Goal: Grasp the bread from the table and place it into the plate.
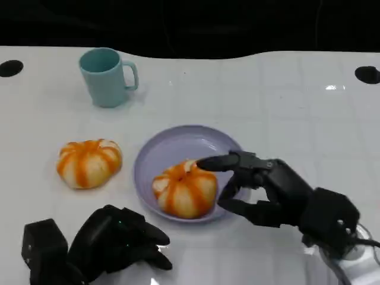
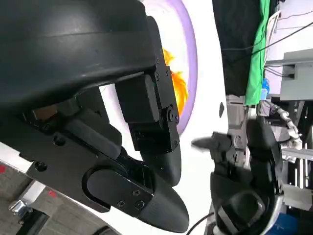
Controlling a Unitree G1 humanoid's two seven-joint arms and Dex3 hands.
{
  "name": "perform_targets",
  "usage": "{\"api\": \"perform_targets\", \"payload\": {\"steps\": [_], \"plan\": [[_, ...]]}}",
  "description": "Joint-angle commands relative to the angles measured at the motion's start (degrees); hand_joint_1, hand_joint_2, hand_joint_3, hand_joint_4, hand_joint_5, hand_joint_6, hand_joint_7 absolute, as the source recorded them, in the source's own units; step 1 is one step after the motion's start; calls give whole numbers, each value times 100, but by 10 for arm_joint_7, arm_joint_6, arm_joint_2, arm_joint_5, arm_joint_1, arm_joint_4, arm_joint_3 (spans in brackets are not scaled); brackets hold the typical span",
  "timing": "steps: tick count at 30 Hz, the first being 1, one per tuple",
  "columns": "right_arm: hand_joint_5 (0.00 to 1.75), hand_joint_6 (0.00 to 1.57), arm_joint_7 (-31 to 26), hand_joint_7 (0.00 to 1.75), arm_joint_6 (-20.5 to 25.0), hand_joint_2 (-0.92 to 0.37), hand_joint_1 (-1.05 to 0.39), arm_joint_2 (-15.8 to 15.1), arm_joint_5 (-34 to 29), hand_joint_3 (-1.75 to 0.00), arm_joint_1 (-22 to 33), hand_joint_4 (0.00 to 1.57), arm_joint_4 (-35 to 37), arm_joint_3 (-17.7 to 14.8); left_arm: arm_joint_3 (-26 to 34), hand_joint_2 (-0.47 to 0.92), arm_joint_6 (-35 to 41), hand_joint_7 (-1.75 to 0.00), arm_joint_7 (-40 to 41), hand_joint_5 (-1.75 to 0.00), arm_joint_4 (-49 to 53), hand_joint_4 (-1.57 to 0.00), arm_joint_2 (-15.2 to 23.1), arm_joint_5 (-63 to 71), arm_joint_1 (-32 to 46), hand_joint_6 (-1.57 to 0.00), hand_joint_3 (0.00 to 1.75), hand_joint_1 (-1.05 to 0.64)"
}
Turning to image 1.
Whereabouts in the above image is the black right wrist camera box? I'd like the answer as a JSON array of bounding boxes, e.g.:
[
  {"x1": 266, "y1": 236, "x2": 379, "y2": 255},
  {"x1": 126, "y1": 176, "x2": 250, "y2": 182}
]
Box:
[{"x1": 299, "y1": 187, "x2": 361, "y2": 257}]

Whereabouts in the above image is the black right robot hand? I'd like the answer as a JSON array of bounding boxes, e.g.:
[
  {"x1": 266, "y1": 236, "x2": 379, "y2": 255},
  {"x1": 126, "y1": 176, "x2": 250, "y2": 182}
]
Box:
[{"x1": 197, "y1": 150, "x2": 314, "y2": 229}]

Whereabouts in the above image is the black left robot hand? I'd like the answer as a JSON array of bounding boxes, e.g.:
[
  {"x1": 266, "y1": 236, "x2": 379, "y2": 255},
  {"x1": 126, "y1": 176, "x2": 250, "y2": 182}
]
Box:
[{"x1": 67, "y1": 204, "x2": 174, "y2": 283}]

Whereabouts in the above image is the pale green mug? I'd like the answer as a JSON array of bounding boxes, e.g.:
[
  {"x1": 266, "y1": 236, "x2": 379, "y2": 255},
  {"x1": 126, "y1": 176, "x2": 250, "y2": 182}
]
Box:
[{"x1": 78, "y1": 47, "x2": 140, "y2": 108}]

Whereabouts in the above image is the lilac plate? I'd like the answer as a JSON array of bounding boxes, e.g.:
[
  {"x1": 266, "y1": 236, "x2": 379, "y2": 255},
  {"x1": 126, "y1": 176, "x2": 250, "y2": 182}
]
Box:
[{"x1": 133, "y1": 124, "x2": 252, "y2": 223}]

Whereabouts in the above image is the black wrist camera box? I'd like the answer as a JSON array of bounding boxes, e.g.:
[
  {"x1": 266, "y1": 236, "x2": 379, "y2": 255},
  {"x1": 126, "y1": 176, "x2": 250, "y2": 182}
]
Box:
[
  {"x1": 21, "y1": 218, "x2": 70, "y2": 271},
  {"x1": 299, "y1": 187, "x2": 361, "y2": 257}
]

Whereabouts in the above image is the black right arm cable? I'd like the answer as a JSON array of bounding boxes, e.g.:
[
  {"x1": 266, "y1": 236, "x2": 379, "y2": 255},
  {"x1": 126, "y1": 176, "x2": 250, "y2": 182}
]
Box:
[{"x1": 346, "y1": 235, "x2": 380, "y2": 248}]

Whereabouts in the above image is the orange and white bread roll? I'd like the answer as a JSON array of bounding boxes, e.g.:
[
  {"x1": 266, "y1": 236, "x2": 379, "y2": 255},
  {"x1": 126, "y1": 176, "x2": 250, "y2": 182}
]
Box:
[
  {"x1": 56, "y1": 138, "x2": 124, "y2": 191},
  {"x1": 151, "y1": 158, "x2": 219, "y2": 220}
]

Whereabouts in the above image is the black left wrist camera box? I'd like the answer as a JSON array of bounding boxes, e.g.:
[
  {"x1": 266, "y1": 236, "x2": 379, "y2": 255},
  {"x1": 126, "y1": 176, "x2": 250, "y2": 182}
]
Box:
[{"x1": 21, "y1": 218, "x2": 70, "y2": 271}]

